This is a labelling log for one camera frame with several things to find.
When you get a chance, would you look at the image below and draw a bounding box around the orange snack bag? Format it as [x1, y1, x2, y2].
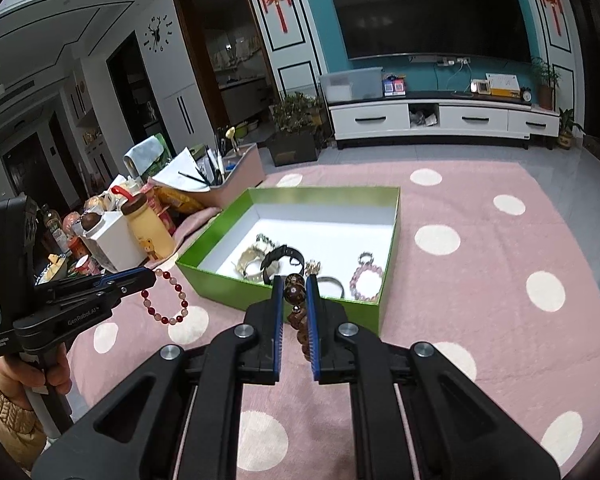
[152, 185, 206, 216]

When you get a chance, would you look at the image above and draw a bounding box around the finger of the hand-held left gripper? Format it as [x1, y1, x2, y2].
[44, 266, 152, 299]
[49, 279, 157, 312]

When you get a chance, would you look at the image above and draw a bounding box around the bundle of pens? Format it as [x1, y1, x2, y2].
[205, 127, 231, 186]

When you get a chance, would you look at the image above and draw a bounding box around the black flat television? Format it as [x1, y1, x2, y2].
[322, 0, 533, 63]

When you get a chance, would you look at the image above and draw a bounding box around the white box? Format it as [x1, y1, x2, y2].
[82, 210, 148, 273]

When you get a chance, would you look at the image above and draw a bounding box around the person's left forearm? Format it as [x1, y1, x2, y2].
[0, 350, 48, 468]

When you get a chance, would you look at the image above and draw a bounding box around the tall potted plant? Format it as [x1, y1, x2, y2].
[530, 56, 562, 111]

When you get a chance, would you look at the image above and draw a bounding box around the red bead bracelet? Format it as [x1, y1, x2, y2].
[141, 268, 191, 327]

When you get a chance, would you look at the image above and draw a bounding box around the silver bangle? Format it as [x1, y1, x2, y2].
[316, 275, 348, 300]

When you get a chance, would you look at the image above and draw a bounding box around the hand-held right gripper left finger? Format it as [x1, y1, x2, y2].
[32, 275, 286, 480]

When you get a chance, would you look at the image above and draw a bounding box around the black wall clock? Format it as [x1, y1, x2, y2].
[144, 15, 175, 52]

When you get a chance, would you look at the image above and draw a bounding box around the pink organizer box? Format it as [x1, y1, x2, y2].
[147, 142, 266, 208]

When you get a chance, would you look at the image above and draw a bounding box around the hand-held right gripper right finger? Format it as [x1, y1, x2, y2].
[305, 276, 563, 480]

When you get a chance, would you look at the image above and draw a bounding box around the brown wooden bead bracelet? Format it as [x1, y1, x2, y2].
[282, 272, 313, 361]

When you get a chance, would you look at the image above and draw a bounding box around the green cardboard box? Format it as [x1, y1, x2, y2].
[176, 186, 401, 336]

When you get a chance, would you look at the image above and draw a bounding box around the small potted plant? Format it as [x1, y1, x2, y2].
[557, 107, 583, 150]

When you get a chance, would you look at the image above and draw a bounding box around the yellow bear bottle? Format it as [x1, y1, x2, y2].
[120, 194, 177, 261]

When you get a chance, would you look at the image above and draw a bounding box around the pink bead bracelet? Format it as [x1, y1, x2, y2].
[349, 251, 385, 302]

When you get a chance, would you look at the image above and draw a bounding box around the white and green cloth bag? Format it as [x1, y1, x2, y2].
[124, 134, 171, 176]

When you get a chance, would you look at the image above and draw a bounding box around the person's left hand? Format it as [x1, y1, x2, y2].
[7, 347, 74, 404]

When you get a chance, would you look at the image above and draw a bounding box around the pink polka dot blanket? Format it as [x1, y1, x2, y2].
[67, 160, 600, 480]

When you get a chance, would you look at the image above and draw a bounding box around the bushy plant in black planter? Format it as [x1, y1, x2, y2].
[267, 92, 326, 167]

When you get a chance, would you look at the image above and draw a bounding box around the yellow and white desk calendar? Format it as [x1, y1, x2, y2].
[470, 73, 521, 98]

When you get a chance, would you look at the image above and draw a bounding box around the pile of snack packets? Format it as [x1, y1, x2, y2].
[37, 195, 111, 286]

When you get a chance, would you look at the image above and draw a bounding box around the black digital wristwatch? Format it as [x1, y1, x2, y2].
[261, 244, 306, 283]

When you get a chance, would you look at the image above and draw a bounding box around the white television cabinet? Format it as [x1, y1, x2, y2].
[326, 91, 561, 151]

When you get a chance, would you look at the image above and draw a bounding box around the white paper sheet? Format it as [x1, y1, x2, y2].
[150, 147, 211, 191]

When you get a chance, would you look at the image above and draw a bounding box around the clear plastic storage box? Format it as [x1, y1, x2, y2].
[319, 66, 384, 102]

